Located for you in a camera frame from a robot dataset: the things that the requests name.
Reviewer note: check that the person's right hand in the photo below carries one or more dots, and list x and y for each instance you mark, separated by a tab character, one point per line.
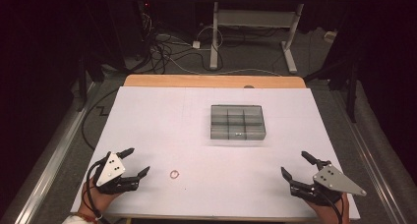
327	214

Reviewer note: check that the white-legged desk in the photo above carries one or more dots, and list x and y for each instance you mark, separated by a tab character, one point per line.
214	37

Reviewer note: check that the white power adapter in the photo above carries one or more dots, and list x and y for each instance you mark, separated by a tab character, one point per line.
196	44

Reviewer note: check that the person's left hand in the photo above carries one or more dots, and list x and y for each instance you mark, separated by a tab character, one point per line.
98	201

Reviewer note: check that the aluminium floor rail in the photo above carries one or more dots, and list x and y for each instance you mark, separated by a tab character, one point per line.
370	158
49	175

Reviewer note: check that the white power strip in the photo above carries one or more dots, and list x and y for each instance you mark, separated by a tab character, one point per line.
330	36

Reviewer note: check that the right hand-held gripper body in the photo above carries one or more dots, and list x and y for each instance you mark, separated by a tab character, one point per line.
334	181

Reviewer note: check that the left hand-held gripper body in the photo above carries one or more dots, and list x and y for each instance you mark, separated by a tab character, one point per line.
111	171

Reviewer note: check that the clear plastic compartment box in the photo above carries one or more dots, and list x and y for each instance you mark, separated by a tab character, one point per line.
237	122

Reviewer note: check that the white table sheet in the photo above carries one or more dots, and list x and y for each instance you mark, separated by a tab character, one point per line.
164	119

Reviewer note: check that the dark equipment with red light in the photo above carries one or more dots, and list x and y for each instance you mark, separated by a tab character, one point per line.
144	27

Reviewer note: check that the black metal stand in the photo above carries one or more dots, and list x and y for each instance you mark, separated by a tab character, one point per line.
352	93

